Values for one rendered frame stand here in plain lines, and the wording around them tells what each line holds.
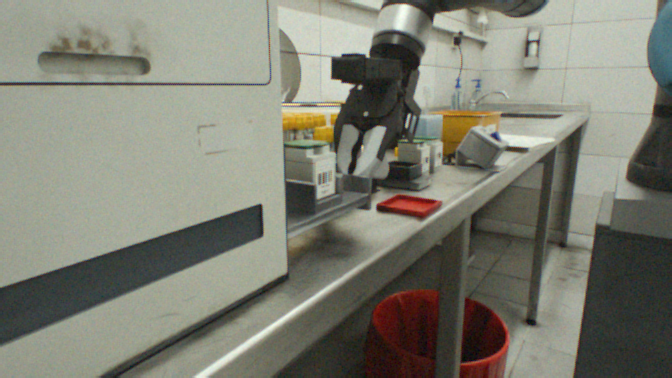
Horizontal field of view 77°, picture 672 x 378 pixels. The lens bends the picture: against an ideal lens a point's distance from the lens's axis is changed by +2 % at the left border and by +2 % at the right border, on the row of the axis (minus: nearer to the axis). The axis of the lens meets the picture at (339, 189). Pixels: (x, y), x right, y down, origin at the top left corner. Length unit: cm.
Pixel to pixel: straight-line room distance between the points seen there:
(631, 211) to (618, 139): 249
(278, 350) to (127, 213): 14
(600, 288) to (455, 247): 26
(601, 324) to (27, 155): 63
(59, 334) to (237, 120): 16
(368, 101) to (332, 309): 28
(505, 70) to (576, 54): 41
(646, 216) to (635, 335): 16
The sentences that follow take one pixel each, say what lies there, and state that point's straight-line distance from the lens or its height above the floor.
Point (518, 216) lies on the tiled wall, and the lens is 322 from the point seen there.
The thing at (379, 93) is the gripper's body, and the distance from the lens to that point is 54.
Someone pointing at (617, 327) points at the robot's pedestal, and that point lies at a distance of 67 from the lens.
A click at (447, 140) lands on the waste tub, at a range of 102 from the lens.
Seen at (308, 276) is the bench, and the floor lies 87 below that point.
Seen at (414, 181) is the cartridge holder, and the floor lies 89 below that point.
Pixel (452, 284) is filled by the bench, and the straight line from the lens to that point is 83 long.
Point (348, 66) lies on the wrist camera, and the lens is 48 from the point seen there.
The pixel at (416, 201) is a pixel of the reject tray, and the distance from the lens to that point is 62.
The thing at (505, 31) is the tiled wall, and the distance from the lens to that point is 315.
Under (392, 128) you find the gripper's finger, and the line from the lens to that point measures 52.
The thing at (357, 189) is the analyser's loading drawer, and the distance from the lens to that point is 50.
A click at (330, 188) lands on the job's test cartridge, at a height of 93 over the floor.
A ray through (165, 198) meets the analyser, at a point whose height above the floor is 97.
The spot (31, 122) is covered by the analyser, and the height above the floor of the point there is 102.
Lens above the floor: 104
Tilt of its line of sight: 14 degrees down
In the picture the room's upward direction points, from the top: straight up
